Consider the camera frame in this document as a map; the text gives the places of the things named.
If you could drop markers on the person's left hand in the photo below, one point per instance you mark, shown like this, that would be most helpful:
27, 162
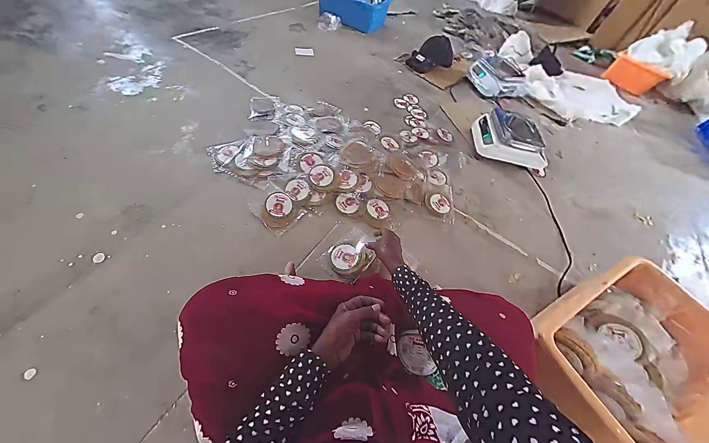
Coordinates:
337, 332

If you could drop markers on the person's right fingers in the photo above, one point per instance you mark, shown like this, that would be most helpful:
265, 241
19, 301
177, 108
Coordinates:
377, 242

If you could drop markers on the orange plastic crate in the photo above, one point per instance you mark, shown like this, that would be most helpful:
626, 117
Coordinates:
641, 269

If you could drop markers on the small white paper piece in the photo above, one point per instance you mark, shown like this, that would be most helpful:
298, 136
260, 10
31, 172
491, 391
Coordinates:
304, 51

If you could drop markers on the pile of loose round labels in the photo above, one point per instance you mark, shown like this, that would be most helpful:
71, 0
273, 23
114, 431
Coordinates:
418, 133

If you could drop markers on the person's right forearm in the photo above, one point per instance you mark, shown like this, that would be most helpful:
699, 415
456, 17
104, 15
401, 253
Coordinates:
471, 363

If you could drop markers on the person's left forearm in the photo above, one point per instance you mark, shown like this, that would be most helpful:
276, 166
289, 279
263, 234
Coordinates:
287, 397

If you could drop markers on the grey crumpled cloth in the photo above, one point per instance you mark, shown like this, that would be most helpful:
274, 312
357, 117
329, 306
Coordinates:
477, 26

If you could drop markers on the green cloth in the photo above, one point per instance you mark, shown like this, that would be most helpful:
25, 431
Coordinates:
589, 55

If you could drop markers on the small orange basket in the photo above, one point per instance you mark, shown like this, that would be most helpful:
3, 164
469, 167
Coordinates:
632, 72

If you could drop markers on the translucent plastic sacks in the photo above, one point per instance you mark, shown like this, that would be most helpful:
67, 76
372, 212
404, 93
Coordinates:
705, 86

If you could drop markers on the large brown cardboard boxes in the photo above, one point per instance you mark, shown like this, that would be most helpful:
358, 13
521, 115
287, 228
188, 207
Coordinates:
687, 24

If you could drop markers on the small black cloth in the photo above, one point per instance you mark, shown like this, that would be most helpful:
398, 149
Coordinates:
549, 61

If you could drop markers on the clear packet with round label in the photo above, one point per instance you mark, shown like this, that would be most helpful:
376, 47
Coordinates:
346, 258

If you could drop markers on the crumpled clear plastic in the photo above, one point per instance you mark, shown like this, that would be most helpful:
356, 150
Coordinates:
329, 22

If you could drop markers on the white plastic sheet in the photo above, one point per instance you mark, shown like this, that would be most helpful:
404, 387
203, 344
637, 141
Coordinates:
582, 98

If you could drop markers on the blue plastic basket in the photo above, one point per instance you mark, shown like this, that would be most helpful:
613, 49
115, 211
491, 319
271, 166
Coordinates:
360, 15

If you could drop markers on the person's left fingers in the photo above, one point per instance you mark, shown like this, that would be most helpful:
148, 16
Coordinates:
370, 314

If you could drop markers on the large round white green packet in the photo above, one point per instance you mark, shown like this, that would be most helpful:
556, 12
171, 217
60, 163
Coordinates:
415, 355

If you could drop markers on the person's right hand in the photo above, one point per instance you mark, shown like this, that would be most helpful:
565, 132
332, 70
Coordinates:
389, 249

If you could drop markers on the black cap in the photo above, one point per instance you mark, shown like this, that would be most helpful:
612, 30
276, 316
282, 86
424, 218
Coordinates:
434, 53

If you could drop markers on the heap of bagged brown discs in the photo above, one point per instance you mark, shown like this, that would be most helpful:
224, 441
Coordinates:
624, 354

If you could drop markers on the pile of round disc packets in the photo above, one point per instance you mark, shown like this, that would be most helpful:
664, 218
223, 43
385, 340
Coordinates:
342, 166

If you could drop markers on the brown cardboard piece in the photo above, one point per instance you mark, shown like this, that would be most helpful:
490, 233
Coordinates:
447, 76

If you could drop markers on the white digital weighing scale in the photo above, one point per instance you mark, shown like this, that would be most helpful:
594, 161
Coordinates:
502, 149
487, 82

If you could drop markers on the brown cardboard sheet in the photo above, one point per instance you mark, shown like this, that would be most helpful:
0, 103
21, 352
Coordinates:
462, 122

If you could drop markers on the white plastic bag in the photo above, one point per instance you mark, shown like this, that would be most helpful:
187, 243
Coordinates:
668, 50

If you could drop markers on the person's legs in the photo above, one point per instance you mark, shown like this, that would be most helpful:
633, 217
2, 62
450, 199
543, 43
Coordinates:
237, 344

